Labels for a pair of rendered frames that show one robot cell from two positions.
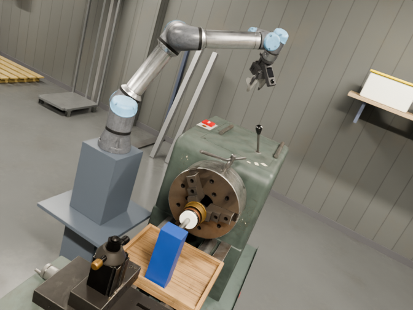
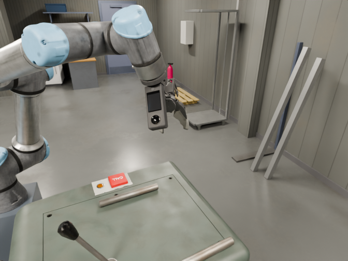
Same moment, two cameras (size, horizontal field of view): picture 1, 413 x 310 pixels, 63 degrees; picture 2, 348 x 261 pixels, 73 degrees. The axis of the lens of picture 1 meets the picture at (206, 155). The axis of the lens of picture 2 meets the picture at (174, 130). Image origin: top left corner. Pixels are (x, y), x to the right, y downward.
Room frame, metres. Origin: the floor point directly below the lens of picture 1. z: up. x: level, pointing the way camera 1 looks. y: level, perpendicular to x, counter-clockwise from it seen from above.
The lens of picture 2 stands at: (1.49, -0.62, 1.81)
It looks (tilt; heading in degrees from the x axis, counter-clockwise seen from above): 26 degrees down; 50
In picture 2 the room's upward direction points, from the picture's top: straight up
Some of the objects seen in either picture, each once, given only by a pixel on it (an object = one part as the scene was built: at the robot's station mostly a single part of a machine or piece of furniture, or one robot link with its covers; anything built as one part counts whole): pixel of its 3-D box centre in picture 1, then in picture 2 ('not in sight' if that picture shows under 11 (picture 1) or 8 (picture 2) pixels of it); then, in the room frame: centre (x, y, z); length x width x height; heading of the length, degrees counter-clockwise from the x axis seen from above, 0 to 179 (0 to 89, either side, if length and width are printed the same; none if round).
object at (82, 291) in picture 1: (107, 284); not in sight; (0.76, 0.14, 1.00); 0.20 x 0.10 x 0.05; 166
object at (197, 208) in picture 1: (193, 214); not in sight; (1.15, -0.03, 1.08); 0.09 x 0.09 x 0.09; 76
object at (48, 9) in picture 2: not in sight; (56, 8); (3.64, 6.87, 1.96); 0.50 x 0.38 x 0.20; 161
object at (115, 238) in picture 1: (114, 242); not in sight; (0.73, 0.15, 1.17); 0.04 x 0.04 x 0.04
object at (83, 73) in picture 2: not in sight; (83, 70); (3.87, 6.29, 0.37); 1.38 x 0.71 x 0.74; 72
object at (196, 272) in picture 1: (169, 265); not in sight; (1.06, -0.01, 0.88); 0.36 x 0.30 x 0.04; 76
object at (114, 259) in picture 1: (111, 251); not in sight; (0.73, 0.15, 1.13); 0.08 x 0.08 x 0.03
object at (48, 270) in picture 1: (47, 270); not in sight; (0.78, 0.33, 0.95); 0.07 x 0.04 x 0.04; 76
